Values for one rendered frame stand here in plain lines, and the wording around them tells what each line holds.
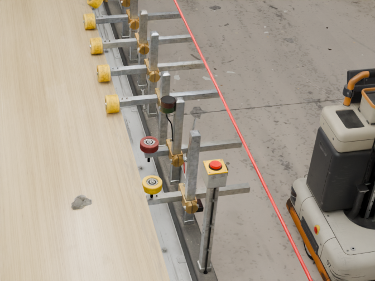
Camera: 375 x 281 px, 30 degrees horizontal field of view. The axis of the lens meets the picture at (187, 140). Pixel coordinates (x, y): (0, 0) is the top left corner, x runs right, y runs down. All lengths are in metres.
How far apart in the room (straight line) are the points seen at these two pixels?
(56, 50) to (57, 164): 0.88
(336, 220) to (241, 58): 2.02
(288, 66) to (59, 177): 2.85
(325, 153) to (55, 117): 1.33
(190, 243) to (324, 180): 0.98
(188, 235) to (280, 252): 1.05
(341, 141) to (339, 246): 0.53
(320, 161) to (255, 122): 1.16
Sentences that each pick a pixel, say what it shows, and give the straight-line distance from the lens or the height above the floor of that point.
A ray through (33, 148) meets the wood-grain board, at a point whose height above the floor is 0.90.
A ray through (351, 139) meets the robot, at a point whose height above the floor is 0.78.
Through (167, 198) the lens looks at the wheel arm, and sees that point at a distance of 2.84.
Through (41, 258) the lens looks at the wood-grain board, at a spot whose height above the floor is 0.90.
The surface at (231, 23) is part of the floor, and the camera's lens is 5.77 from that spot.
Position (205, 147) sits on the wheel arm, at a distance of 3.04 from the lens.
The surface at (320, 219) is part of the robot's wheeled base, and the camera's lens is 3.65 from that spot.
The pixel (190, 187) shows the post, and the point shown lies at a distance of 2.77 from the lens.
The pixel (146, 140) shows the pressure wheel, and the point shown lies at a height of 0.90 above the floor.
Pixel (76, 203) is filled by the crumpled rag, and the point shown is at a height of 0.91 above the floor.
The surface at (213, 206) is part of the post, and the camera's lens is 2.48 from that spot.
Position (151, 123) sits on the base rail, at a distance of 3.41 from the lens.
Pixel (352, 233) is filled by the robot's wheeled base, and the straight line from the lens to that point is 3.62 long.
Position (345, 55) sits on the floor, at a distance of 5.57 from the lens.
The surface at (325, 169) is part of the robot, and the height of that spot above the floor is 0.54.
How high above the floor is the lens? 2.76
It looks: 38 degrees down
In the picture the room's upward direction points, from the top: 5 degrees clockwise
